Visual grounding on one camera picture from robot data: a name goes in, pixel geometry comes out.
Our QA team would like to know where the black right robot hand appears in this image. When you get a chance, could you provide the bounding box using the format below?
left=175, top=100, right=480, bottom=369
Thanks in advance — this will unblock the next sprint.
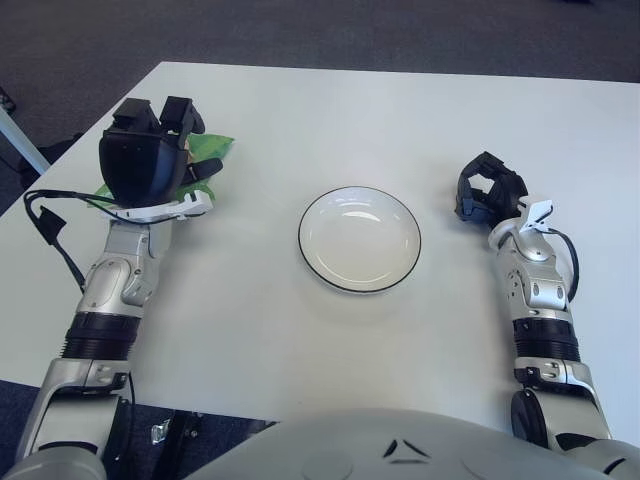
left=453, top=150, right=531, bottom=224

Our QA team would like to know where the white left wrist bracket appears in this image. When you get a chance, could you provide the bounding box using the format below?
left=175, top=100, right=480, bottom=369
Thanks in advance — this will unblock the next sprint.
left=107, top=188, right=216, bottom=224

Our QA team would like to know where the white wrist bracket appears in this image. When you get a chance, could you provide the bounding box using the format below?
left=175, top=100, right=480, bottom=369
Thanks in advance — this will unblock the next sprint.
left=488, top=199, right=556, bottom=249
left=107, top=188, right=216, bottom=224

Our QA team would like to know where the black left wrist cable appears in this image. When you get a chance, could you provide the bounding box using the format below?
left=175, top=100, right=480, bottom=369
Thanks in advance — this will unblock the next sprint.
left=23, top=189, right=121, bottom=296

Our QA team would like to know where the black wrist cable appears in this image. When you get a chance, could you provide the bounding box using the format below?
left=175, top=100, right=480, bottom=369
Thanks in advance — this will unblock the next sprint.
left=23, top=189, right=121, bottom=296
left=547, top=228, right=581, bottom=304

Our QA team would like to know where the green snack chip bag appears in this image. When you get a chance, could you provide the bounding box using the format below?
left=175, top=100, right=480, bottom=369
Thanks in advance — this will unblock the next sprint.
left=94, top=132, right=236, bottom=206

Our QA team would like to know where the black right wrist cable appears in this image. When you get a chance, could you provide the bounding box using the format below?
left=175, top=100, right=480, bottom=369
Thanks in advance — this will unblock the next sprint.
left=547, top=228, right=581, bottom=304

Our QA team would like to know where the grey robot torso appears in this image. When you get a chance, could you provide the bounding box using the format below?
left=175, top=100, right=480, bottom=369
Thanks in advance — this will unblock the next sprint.
left=187, top=407, right=609, bottom=480

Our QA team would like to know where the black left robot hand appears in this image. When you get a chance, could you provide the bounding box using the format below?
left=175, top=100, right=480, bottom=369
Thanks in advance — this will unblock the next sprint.
left=97, top=97, right=225, bottom=209

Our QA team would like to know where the black metal frame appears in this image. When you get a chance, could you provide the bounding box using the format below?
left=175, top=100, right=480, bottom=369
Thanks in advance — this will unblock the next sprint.
left=167, top=408, right=281, bottom=461

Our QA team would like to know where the white table leg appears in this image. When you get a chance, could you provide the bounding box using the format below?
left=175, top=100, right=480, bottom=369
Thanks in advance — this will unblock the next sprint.
left=0, top=107, right=51, bottom=176

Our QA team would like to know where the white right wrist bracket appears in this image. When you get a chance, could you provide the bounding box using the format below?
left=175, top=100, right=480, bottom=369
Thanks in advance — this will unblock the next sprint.
left=488, top=199, right=556, bottom=249

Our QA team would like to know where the white plate with black rim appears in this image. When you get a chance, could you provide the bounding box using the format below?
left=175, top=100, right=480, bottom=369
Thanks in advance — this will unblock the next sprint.
left=298, top=185, right=423, bottom=295

